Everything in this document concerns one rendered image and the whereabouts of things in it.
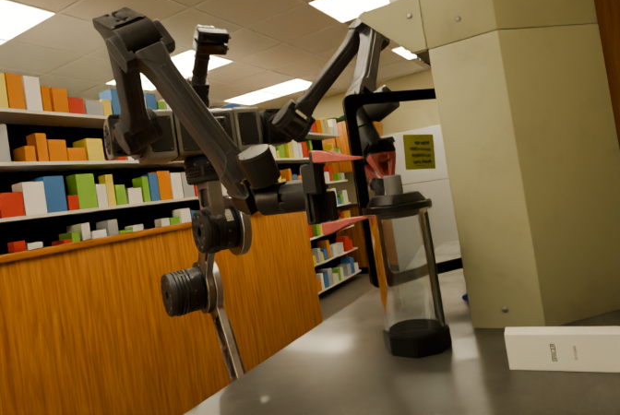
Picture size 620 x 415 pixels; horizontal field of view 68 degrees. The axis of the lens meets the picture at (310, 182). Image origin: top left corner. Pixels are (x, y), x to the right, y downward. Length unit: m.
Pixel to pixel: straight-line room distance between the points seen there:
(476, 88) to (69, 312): 2.14
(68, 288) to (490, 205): 2.08
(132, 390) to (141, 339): 0.25
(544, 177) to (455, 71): 0.22
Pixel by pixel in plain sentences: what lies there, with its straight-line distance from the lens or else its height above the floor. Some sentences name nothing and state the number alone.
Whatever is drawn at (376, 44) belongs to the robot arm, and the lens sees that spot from 1.37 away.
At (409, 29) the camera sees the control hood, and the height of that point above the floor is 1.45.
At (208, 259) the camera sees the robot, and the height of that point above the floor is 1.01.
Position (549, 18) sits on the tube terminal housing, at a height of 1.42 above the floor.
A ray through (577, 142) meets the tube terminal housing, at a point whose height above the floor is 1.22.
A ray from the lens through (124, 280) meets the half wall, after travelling 2.69.
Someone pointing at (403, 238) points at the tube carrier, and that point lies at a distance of 0.70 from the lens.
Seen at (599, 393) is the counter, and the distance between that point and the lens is 0.63.
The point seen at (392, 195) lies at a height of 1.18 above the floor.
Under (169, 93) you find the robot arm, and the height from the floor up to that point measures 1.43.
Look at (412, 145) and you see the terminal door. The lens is 1.02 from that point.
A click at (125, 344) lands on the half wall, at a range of 2.71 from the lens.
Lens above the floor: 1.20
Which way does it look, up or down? 1 degrees up
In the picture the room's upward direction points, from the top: 9 degrees counter-clockwise
